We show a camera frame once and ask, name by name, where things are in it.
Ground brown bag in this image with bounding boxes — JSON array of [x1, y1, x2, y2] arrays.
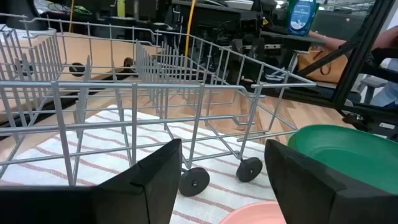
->
[[297, 46, 349, 84]]

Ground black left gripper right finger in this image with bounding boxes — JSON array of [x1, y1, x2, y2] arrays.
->
[[264, 139, 398, 224]]

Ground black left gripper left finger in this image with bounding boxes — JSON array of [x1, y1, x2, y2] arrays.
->
[[0, 138, 183, 224]]

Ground grey wire dish rack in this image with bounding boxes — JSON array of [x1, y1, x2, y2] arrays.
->
[[0, 12, 318, 197]]

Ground blue-labelled bottle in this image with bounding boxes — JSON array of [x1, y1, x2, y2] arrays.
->
[[286, 0, 317, 37]]

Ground black aluminium table frame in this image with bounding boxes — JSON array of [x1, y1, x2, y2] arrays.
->
[[297, 0, 398, 141]]

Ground thick yellow cable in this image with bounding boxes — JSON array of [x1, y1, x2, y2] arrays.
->
[[184, 0, 197, 57]]

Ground pale pink plate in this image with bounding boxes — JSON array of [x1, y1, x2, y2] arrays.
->
[[219, 200, 287, 224]]

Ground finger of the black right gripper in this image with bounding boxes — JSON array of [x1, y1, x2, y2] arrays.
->
[[249, 37, 266, 60], [231, 39, 246, 62]]

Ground dark green plate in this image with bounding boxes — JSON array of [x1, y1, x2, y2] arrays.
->
[[287, 124, 398, 195]]

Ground thin yellow cable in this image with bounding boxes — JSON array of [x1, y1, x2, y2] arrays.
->
[[68, 0, 76, 34]]

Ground grey office chair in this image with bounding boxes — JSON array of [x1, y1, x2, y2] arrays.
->
[[356, 74, 389, 105]]

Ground black background desk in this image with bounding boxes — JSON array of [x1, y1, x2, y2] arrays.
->
[[260, 29, 326, 52]]

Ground white red-striped dish towel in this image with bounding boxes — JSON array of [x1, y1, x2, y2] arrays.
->
[[0, 104, 277, 224]]

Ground black rounded object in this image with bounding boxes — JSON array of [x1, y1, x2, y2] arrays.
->
[[0, 0, 50, 32]]

